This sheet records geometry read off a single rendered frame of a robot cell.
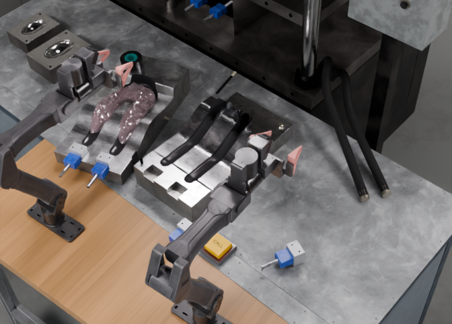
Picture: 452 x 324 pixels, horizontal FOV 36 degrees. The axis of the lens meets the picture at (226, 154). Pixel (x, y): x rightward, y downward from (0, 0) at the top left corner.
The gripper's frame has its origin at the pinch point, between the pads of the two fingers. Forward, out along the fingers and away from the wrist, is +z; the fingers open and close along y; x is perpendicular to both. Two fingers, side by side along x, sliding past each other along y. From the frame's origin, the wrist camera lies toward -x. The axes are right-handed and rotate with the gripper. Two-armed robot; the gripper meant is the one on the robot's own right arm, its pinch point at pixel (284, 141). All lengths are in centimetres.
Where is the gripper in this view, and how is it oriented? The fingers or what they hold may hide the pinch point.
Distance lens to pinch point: 185.1
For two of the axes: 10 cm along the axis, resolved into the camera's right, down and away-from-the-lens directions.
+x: 0.2, 6.8, 7.3
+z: 6.0, -6.0, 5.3
